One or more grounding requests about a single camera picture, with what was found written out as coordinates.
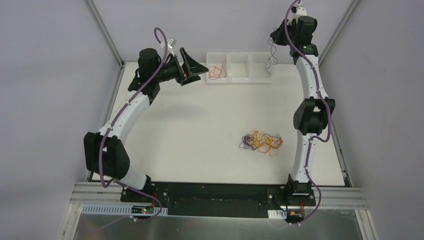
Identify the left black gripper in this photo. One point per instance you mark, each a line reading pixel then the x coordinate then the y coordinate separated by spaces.
pixel 180 69

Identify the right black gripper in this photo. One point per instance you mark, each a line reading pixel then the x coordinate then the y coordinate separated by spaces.
pixel 282 36

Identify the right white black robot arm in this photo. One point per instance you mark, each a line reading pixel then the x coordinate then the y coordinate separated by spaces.
pixel 312 119

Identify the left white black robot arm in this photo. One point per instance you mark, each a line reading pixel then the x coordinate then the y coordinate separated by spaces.
pixel 104 150

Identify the white three-compartment tray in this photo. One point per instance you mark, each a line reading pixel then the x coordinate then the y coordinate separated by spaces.
pixel 238 68

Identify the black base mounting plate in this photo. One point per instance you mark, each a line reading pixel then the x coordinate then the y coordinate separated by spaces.
pixel 222 200

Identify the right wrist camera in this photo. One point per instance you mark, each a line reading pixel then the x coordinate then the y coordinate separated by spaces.
pixel 298 10

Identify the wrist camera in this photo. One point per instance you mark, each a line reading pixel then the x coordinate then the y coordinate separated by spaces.
pixel 170 45
pixel 298 10

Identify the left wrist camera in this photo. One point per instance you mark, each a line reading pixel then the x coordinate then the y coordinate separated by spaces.
pixel 170 45

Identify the left white slotted cable duct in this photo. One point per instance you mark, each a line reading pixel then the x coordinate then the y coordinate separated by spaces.
pixel 123 210

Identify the white slotted cable duct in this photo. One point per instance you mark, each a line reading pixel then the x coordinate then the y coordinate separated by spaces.
pixel 123 210
pixel 277 214

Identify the aluminium frame rail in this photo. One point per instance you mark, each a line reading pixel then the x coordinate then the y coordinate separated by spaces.
pixel 346 198

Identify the right white slotted cable duct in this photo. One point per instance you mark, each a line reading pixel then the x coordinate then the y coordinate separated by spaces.
pixel 277 214

